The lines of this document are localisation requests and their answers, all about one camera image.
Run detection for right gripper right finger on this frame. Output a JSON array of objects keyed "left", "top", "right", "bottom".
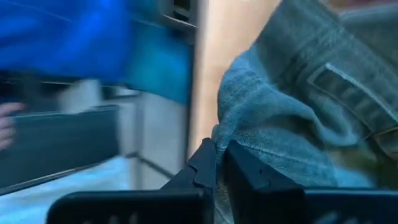
[{"left": 223, "top": 139, "right": 398, "bottom": 224}]

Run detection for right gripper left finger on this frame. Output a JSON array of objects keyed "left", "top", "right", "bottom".
[{"left": 46, "top": 138, "right": 218, "bottom": 224}]

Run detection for blue denim jeans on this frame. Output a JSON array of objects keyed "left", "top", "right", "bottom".
[{"left": 211, "top": 0, "right": 398, "bottom": 224}]

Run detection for grey desk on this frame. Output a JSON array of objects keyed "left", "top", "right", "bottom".
[{"left": 0, "top": 105, "right": 121, "bottom": 196}]

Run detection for person's hand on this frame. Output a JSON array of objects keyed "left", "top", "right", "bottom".
[{"left": 0, "top": 102, "right": 25, "bottom": 152}]

